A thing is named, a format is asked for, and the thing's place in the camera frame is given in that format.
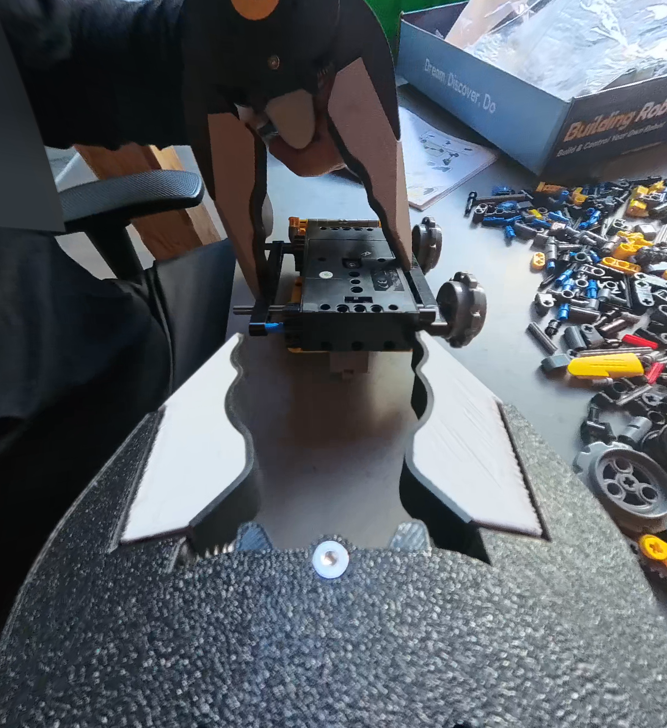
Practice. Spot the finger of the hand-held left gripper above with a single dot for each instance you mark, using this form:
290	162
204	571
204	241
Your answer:
373	148
236	182

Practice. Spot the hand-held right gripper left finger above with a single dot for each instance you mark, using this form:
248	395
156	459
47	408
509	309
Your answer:
185	455

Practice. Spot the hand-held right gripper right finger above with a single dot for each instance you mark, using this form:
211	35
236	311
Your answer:
475	455

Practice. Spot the black yellow toy block vehicle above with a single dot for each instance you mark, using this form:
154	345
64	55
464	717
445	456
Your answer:
344	296

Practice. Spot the grey desk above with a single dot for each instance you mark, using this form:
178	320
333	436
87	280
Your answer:
492	387

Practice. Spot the person's left hand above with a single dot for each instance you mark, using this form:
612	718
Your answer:
299	131

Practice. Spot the instruction booklet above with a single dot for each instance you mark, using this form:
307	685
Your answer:
441	165

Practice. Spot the blue cardboard kit box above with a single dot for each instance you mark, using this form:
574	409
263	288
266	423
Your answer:
481	96

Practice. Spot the pile of building block parts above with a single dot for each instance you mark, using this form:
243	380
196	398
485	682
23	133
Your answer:
606	364

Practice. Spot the crumpled clear plastic bags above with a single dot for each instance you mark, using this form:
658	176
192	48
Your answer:
566	45

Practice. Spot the wooden post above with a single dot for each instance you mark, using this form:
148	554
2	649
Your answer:
180	233

